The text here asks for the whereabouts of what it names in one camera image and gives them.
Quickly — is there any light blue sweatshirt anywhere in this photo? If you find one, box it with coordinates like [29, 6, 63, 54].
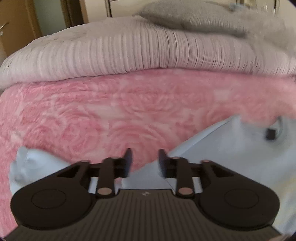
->
[9, 115, 295, 234]

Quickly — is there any pink floral blanket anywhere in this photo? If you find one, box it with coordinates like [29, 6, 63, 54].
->
[1, 69, 295, 236]

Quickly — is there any striped mauve duvet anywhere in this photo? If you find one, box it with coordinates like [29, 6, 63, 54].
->
[1, 16, 295, 89]

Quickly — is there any grey checked pillow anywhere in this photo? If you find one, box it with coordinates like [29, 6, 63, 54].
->
[137, 1, 249, 37]

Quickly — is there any wooden door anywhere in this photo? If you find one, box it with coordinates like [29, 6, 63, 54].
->
[0, 0, 42, 56]

